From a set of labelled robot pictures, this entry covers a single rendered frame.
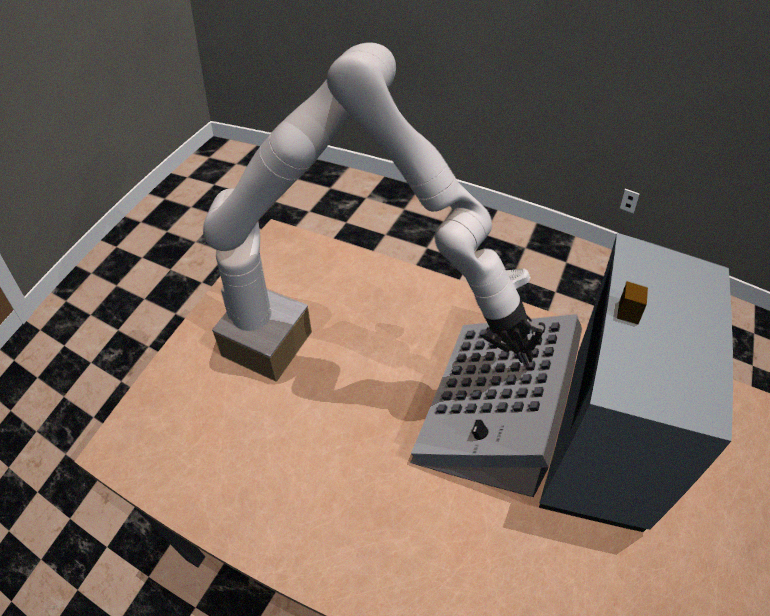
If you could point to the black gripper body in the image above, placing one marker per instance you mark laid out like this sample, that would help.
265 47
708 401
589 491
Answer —
518 318

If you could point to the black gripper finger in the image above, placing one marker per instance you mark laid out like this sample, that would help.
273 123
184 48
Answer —
527 346
510 345

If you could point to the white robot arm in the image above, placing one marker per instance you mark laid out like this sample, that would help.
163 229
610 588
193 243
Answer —
359 80

